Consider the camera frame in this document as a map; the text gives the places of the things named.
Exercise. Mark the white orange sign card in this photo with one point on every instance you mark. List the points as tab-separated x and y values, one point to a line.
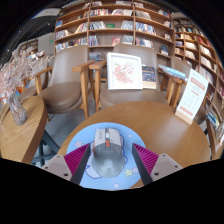
193	97

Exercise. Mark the glass vase with pink flowers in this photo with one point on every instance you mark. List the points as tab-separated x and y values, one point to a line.
20	67

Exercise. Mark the round wooden table left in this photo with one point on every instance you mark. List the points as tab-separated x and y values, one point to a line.
20	143

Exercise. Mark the round wooden table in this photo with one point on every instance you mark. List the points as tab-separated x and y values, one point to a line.
20	143
159	128

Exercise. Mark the dark book on chair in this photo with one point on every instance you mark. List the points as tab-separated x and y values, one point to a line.
148	77

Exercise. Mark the wooden bookshelf right wall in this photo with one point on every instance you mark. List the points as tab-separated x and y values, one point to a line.
195	49

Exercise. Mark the large wooden bookshelf back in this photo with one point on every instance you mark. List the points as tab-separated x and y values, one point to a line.
101	24

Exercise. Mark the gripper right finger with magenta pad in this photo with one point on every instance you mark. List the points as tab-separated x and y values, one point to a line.
152	166

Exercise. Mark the brown armchair left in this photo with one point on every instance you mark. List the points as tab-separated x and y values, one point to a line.
68	86

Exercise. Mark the round wooden table centre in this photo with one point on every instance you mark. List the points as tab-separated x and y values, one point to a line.
159	128

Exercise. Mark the white framed flower picture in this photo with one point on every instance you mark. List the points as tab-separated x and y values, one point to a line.
124	72

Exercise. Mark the brown armchair centre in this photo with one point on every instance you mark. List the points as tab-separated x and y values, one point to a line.
166	92

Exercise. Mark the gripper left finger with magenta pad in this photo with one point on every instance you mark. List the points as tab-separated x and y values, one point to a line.
71	166

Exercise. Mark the round blue mouse pad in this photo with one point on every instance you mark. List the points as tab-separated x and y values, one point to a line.
128	176

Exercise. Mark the grey computer mouse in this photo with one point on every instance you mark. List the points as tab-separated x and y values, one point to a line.
108	160

